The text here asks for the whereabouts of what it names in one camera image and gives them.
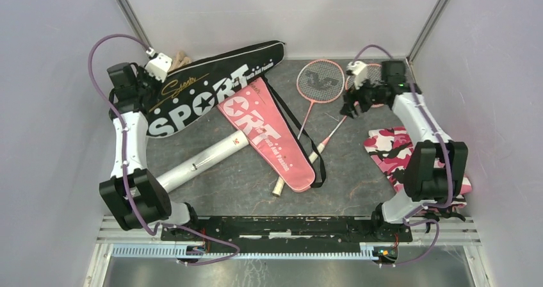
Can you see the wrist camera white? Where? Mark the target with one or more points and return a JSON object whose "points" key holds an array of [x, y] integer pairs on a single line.
{"points": [[358, 73], [158, 65]]}

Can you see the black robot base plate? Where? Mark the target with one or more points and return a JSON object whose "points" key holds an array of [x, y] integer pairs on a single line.
{"points": [[286, 234]]}

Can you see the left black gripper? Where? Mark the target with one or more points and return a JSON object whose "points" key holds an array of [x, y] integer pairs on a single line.
{"points": [[141, 73]]}

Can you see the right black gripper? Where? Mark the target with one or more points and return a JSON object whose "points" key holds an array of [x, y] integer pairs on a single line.
{"points": [[349, 98]]}

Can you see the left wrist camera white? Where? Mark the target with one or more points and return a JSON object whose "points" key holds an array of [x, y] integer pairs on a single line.
{"points": [[158, 65]]}

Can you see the pink frame racket left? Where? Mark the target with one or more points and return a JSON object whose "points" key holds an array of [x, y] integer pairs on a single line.
{"points": [[320, 81]]}

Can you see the black sport racket bag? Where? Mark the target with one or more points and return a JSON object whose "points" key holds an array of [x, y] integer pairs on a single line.
{"points": [[195, 89]]}

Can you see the pink camouflage cloth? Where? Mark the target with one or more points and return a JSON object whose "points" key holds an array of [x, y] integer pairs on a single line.
{"points": [[391, 149]]}

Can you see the pink sport racket bag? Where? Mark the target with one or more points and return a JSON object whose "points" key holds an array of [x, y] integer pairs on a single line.
{"points": [[264, 118]]}

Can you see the pink frame racket right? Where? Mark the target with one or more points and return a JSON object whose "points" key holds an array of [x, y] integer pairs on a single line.
{"points": [[373, 76]]}

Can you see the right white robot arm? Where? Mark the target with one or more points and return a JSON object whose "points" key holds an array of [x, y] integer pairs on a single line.
{"points": [[435, 170]]}

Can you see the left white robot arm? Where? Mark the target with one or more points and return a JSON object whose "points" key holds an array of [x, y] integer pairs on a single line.
{"points": [[133, 195]]}

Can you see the pink frame racket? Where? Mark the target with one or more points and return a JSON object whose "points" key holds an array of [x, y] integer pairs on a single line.
{"points": [[320, 81], [373, 76]]}

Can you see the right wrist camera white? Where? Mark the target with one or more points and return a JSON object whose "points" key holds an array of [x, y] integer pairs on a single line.
{"points": [[358, 73]]}

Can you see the beige crumpled cloth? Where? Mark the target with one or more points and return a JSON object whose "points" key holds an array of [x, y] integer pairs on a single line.
{"points": [[180, 59]]}

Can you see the white shuttlecock tube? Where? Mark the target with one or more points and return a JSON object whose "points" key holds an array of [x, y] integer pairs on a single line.
{"points": [[203, 161]]}

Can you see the white slotted cable duct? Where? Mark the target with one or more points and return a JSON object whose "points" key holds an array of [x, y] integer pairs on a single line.
{"points": [[196, 252]]}

